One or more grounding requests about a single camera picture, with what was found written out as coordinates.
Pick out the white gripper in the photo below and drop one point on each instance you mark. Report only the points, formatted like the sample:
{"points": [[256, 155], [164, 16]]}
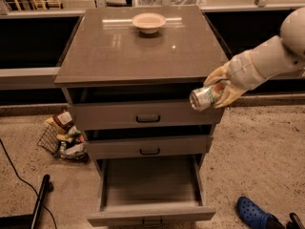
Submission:
{"points": [[242, 71]]}

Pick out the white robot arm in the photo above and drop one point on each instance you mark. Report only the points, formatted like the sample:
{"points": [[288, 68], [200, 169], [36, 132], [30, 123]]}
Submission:
{"points": [[283, 53]]}

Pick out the grey middle drawer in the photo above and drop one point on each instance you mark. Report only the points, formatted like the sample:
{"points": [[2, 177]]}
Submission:
{"points": [[149, 146]]}

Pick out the grey drawer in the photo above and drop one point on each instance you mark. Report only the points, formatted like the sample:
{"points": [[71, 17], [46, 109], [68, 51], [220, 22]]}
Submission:
{"points": [[140, 114], [150, 191], [149, 146]]}

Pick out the grey top drawer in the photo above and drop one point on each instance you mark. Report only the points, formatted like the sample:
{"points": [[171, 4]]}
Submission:
{"points": [[140, 114]]}

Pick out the grey drawer cabinet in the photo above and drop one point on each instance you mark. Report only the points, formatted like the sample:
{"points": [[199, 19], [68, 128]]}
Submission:
{"points": [[109, 33]]}

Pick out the grey bottom drawer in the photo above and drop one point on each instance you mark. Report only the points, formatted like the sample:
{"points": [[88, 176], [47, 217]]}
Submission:
{"points": [[150, 191]]}

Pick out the white ceramic bowl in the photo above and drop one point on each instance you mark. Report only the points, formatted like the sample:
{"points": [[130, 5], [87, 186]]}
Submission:
{"points": [[148, 22]]}

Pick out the blue croc shoe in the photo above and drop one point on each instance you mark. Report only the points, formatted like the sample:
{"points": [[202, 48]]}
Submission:
{"points": [[254, 217]]}

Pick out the black shoe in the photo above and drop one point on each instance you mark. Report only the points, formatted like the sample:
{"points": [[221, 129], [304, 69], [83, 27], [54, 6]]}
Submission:
{"points": [[295, 222]]}

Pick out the black bar stand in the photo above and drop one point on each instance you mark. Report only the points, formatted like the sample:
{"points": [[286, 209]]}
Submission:
{"points": [[29, 221]]}

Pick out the white wire bin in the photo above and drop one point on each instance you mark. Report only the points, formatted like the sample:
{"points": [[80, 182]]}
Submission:
{"points": [[158, 3]]}

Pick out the wire basket of snacks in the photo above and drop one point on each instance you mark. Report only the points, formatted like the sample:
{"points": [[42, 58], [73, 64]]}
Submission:
{"points": [[62, 139]]}

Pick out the grey horizontal rail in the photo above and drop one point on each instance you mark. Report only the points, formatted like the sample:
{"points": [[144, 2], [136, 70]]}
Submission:
{"points": [[110, 71]]}

